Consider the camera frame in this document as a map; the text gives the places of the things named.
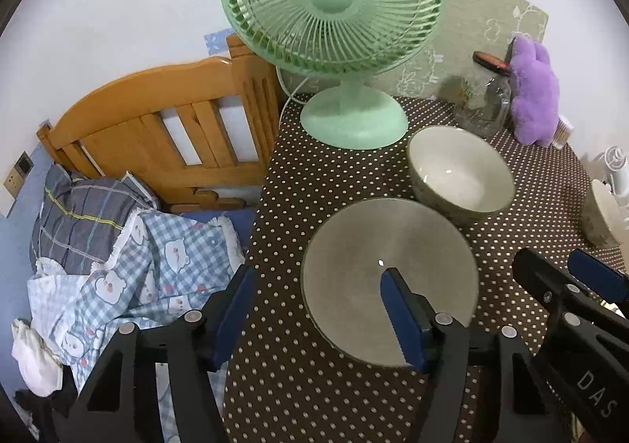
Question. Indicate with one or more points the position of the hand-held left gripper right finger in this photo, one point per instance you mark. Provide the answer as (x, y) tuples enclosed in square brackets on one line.
[(403, 320)]

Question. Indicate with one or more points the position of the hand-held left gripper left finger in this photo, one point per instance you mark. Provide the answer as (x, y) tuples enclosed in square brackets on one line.
[(236, 310)]

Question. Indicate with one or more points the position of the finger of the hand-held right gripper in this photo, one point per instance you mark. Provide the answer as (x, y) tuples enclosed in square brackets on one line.
[(540, 276), (597, 276)]

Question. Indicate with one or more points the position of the grey floral ceramic bowl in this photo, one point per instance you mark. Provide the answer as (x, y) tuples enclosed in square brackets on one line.
[(354, 276), (457, 172), (597, 217)]

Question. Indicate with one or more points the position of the blue bed sheet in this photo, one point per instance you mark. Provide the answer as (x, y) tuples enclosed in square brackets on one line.
[(241, 222)]

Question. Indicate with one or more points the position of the blue checkered bear blanket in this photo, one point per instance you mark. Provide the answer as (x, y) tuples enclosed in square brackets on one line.
[(162, 251)]

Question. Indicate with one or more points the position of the white clip fan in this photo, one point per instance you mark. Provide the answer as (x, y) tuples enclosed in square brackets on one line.
[(616, 160)]

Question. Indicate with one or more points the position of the brown polka dot tablecloth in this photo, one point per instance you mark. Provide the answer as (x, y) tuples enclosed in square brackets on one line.
[(295, 187)]

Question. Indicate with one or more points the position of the cotton swab container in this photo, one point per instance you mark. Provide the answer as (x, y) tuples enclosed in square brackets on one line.
[(562, 133)]

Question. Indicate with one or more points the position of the grey plaid pillow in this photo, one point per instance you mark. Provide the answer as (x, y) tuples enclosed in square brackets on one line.
[(83, 222)]

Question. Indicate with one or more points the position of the glass jar brown lid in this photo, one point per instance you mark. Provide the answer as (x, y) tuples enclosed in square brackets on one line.
[(479, 104)]

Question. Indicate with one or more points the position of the purple plush toy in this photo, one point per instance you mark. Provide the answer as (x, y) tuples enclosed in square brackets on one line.
[(533, 89)]

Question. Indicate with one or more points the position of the white cloth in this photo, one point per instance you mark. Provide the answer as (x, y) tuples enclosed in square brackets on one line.
[(34, 359)]

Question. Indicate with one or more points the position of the wooden bed headboard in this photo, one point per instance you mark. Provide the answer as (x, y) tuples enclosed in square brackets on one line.
[(123, 128)]

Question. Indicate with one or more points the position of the dark cloth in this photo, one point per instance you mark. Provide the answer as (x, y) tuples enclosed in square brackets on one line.
[(39, 413)]

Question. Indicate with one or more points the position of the beige wall socket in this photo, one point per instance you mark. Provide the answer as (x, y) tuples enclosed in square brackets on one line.
[(13, 182)]

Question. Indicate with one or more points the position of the dark wall switch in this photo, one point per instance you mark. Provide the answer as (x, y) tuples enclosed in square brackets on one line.
[(23, 163)]

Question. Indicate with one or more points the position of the green patterned wall panel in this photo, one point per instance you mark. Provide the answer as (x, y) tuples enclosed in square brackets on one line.
[(481, 15)]

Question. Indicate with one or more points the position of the blue wall patch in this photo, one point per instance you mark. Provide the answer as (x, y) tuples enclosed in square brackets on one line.
[(216, 41)]

